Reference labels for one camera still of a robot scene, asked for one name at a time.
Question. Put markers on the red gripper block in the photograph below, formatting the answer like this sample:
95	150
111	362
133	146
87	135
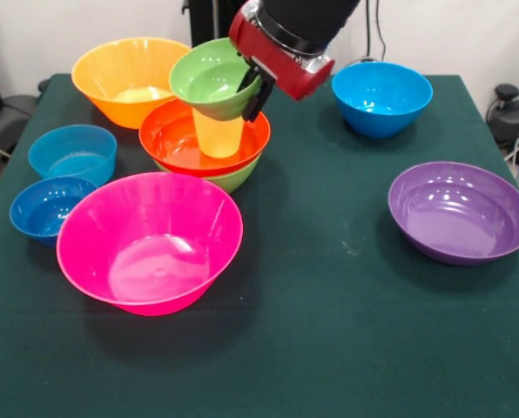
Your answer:
277	56

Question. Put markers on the small green ribbed bowl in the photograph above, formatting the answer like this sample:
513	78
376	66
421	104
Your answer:
198	74

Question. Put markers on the yellow plastic cup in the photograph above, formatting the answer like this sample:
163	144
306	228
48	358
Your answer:
218	139

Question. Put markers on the red plastic bowl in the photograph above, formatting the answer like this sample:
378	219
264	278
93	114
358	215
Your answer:
172	143

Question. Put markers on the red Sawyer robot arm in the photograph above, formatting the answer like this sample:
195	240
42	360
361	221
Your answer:
307	17

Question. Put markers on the large green plastic bowl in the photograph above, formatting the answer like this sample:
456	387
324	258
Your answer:
233	178

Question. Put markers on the bright blue plastic bowl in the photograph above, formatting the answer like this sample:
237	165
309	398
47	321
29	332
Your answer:
386	100

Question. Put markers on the orange plastic bowl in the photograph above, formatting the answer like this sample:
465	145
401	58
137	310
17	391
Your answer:
111	74

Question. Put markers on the pink plastic bowl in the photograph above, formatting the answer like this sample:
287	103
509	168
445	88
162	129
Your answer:
150	244

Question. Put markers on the translucent teal plastic bowl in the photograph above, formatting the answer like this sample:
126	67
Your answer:
68	152

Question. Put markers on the purple plastic bowl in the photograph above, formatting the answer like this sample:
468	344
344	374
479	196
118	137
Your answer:
460	209

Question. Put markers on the small dark blue bowl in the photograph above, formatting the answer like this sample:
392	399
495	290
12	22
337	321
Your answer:
42	209

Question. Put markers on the dark green table cloth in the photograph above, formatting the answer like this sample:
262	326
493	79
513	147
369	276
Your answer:
329	339

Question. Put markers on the black pedestal foot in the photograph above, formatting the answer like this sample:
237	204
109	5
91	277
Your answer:
510	113
7	117

